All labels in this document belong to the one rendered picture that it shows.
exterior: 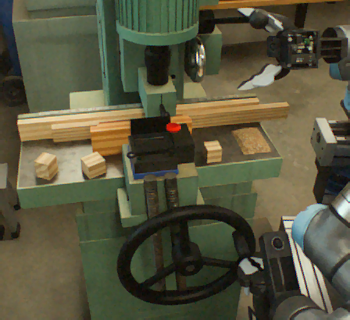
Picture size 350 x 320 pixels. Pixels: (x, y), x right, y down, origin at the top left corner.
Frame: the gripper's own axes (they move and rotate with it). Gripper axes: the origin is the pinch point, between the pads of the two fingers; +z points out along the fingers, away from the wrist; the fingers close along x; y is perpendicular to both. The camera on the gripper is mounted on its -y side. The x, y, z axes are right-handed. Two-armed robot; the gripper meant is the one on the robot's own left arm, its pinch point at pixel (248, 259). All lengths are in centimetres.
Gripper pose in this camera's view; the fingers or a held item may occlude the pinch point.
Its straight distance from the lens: 91.3
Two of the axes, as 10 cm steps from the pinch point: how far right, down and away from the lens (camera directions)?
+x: 9.8, -1.1, 1.7
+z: -1.8, -0.9, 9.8
